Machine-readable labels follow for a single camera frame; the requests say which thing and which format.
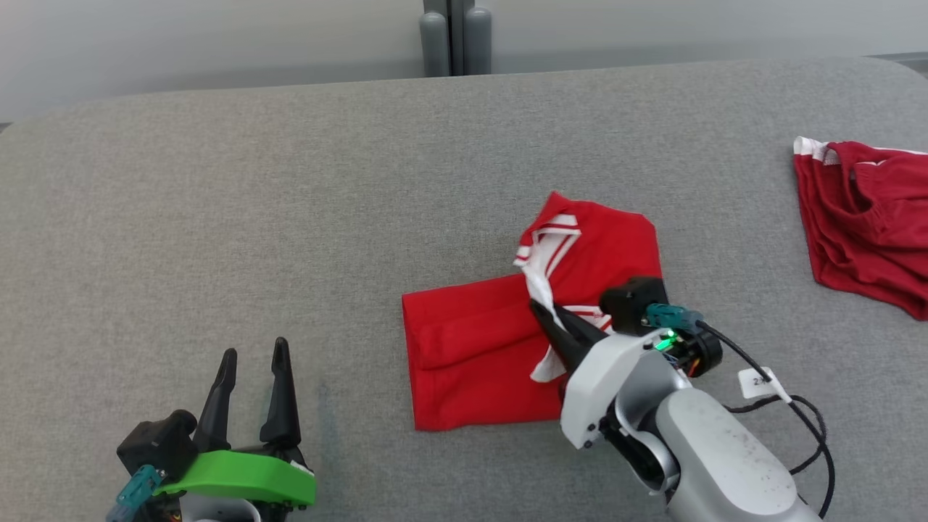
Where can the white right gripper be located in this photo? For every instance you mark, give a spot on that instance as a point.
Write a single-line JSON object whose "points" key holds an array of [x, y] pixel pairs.
{"points": [[598, 384]]}

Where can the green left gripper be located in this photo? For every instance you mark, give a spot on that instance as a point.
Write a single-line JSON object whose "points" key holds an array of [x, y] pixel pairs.
{"points": [[246, 475]]}

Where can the grey fabric sofa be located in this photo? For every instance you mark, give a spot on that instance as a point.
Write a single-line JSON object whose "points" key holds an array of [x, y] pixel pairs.
{"points": [[217, 217]]}

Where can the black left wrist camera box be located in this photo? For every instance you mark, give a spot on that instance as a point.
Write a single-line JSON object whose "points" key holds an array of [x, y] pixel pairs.
{"points": [[156, 442]]}

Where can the dark red shorts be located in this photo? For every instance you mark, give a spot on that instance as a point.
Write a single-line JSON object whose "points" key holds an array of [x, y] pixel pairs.
{"points": [[870, 239]]}

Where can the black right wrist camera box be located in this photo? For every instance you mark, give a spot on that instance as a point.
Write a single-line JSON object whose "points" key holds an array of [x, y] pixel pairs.
{"points": [[634, 304]]}

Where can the grey rounded partition foot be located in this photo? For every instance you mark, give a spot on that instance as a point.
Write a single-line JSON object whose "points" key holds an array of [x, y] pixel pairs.
{"points": [[434, 43], [478, 40]]}

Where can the red basketball jersey white trim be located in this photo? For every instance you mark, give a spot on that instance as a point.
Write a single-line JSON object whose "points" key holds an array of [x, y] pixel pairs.
{"points": [[471, 348]]}

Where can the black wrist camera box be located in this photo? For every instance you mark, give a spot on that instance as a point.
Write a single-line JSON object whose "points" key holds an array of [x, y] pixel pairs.
{"points": [[634, 304], [156, 442]]}

